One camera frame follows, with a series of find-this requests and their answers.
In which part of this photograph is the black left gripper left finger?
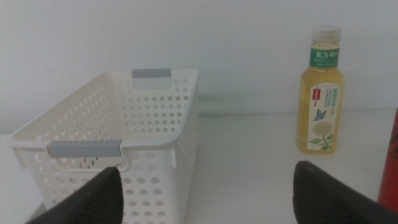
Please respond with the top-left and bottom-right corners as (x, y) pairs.
(26, 166), (124, 224)

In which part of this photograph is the yellow tea bottle green label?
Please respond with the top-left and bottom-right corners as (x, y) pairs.
(296, 26), (345, 154)

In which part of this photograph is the red soda can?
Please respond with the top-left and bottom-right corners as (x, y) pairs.
(377, 108), (398, 214)

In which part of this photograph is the white perforated plastic basket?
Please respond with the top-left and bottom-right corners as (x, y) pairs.
(4, 68), (200, 224)

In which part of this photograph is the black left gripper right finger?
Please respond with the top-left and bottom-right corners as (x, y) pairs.
(292, 160), (398, 224)

